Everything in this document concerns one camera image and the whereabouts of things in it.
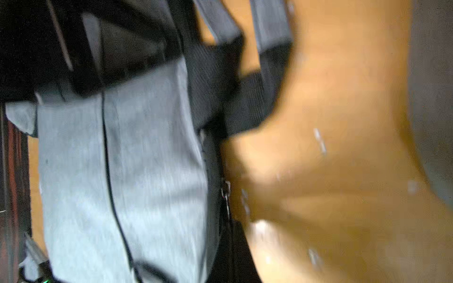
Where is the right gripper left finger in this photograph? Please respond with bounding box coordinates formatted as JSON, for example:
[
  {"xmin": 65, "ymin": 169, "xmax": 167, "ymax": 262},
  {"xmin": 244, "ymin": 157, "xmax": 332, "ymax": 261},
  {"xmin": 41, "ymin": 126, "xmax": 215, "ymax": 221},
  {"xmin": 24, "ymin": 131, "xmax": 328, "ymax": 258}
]
[{"xmin": 206, "ymin": 219, "xmax": 234, "ymax": 283}]

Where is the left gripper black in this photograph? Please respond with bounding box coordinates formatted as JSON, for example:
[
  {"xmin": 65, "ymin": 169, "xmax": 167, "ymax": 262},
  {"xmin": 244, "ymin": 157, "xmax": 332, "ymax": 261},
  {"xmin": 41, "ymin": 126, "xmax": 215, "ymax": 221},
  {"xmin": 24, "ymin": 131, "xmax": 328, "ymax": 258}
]
[{"xmin": 1, "ymin": 1, "xmax": 103, "ymax": 101}]

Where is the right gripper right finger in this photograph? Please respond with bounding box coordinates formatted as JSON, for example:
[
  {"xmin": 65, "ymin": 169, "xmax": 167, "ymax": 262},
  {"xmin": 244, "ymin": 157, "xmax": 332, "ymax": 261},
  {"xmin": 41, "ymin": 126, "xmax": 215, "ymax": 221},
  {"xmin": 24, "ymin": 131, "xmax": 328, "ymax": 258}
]
[{"xmin": 232, "ymin": 220, "xmax": 262, "ymax": 283}]

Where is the grey laptop bag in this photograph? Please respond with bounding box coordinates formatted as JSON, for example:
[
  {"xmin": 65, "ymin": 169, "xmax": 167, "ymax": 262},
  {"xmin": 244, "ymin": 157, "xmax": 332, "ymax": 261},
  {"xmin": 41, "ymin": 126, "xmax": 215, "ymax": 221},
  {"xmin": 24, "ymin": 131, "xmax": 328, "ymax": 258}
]
[{"xmin": 1, "ymin": 1, "xmax": 293, "ymax": 283}]

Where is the grey laptop sleeve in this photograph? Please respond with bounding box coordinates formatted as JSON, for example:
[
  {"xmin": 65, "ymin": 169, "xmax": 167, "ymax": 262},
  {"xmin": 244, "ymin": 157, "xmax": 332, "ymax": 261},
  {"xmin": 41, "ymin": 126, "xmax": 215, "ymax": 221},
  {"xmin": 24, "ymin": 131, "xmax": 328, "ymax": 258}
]
[{"xmin": 408, "ymin": 1, "xmax": 453, "ymax": 206}]

